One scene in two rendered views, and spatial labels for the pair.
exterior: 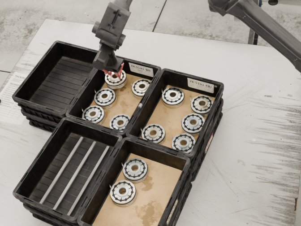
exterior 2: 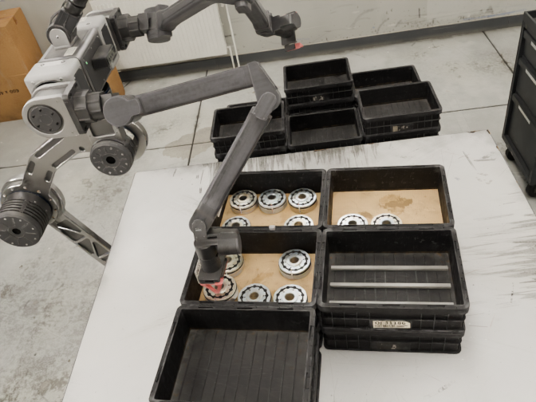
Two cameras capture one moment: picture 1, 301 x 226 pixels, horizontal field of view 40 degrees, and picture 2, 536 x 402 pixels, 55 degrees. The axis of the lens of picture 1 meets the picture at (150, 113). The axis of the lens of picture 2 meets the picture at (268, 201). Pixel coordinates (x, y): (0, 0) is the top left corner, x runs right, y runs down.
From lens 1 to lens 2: 188 cm
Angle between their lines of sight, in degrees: 67
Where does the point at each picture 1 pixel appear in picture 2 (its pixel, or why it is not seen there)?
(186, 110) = (252, 216)
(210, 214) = not seen: hidden behind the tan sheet
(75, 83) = (230, 362)
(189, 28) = not seen: outside the picture
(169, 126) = (278, 222)
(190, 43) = (114, 280)
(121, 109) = (267, 278)
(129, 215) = (407, 218)
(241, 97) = not seen: hidden behind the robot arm
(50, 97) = (268, 388)
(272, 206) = (329, 161)
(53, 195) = (428, 297)
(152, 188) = (365, 210)
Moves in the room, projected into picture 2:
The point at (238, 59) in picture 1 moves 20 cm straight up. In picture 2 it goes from (145, 225) to (128, 189)
